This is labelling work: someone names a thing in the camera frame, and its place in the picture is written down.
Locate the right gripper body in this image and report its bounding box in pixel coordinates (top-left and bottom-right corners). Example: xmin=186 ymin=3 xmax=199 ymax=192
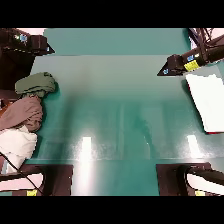
xmin=157 ymin=54 xmax=186 ymax=77

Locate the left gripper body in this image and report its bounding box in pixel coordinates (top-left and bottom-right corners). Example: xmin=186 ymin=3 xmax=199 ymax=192
xmin=29 ymin=34 xmax=56 ymax=56

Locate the green garment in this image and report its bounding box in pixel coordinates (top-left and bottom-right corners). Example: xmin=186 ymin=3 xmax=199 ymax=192
xmin=14 ymin=71 xmax=59 ymax=99

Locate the brown garment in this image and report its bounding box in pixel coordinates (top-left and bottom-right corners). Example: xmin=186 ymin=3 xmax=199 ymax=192
xmin=0 ymin=94 xmax=45 ymax=133

